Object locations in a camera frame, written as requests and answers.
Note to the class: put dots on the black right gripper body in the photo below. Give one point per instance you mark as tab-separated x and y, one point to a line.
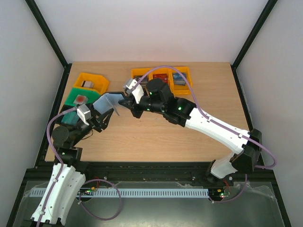
136	108

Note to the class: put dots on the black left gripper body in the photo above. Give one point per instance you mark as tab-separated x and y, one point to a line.
93	123

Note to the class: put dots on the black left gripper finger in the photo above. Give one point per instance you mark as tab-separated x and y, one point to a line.
94	113
103	120

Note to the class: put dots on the black card holder wallet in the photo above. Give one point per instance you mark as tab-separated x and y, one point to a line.
107	101

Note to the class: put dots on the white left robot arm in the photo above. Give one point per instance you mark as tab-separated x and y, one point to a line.
68	172

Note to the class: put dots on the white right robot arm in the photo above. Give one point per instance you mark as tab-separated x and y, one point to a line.
157	98

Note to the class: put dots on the red round card stack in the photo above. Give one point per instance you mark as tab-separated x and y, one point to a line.
80	100

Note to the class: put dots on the teal card stack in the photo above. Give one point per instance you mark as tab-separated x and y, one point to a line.
70	118

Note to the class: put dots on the black card stack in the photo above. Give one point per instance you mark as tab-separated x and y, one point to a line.
137	78

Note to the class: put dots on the silver card stack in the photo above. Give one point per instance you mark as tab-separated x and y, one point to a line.
87	84

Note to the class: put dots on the yellow bin with black cards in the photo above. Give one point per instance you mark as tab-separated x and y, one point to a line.
141	71

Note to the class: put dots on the yellow bin with red cards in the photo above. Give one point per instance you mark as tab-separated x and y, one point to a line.
162	70

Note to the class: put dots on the yellow bin with blue cards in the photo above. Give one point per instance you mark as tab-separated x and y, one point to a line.
179	89

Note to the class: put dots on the blue card stack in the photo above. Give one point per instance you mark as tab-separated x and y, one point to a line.
177	79

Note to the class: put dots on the green bin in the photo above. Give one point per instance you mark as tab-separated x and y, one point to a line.
91	95

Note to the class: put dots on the yellow bin left side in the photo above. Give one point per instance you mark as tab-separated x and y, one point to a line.
101	84

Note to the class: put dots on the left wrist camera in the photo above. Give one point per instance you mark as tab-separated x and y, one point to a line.
84	113

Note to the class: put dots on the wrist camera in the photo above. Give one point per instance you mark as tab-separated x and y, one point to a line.
84	113
131	86

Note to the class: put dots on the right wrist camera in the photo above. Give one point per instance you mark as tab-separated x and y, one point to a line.
131	86

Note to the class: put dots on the white slotted cable duct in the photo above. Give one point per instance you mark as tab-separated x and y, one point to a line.
149	193

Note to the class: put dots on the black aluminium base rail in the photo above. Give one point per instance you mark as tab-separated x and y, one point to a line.
195	173

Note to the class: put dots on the black left rear frame post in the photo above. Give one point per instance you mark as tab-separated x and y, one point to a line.
46	30

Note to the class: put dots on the black frame post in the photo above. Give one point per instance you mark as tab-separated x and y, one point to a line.
46	30
254	32

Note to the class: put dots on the black right rear frame post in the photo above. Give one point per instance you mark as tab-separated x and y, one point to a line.
254	32

